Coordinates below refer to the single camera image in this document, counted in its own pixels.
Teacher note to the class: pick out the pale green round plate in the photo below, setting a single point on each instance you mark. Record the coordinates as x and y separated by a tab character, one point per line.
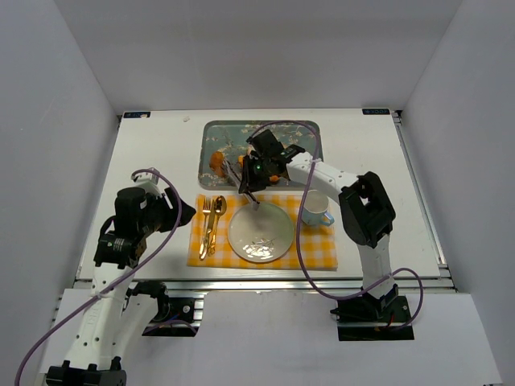
261	236

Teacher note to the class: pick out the white blue-handled cup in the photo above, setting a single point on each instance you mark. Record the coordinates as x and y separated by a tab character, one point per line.
316	210

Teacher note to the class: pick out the metal tongs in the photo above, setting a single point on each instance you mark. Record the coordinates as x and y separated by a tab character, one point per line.
235	179

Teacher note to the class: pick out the gold spoon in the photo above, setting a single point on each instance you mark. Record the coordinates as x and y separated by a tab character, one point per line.
220	210

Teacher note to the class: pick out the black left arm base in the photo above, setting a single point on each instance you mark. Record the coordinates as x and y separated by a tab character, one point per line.
169	306

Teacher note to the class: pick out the striped croissant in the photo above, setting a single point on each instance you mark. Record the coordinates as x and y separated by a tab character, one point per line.
273	179

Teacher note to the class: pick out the blue label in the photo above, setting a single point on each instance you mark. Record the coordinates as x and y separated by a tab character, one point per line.
375	111
136	115

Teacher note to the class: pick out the gold fork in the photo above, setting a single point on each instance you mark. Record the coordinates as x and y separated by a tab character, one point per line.
207	209

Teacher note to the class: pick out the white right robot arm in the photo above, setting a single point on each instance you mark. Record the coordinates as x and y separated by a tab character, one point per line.
366	211

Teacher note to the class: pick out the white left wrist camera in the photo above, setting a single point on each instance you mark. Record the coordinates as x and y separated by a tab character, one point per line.
147	180

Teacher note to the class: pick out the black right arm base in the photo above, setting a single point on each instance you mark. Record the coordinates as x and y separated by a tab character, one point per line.
358	321

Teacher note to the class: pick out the floral teal serving tray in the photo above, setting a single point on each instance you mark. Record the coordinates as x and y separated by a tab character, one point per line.
230	138

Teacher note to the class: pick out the blue label right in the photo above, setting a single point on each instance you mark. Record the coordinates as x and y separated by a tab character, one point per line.
375	111

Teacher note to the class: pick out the blue label left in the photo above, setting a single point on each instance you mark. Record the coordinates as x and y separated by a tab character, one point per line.
136	115

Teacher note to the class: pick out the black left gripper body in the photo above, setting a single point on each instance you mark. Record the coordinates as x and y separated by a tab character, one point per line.
177	210

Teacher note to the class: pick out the small brown bread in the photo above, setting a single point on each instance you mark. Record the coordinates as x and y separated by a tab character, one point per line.
216	164

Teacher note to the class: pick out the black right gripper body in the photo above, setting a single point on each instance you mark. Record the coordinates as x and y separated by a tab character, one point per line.
248	185

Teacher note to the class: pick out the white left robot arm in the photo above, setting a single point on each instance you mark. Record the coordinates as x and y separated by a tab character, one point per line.
118	315

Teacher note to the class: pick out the yellow checkered placemat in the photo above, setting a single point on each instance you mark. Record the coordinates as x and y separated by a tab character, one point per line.
317	243

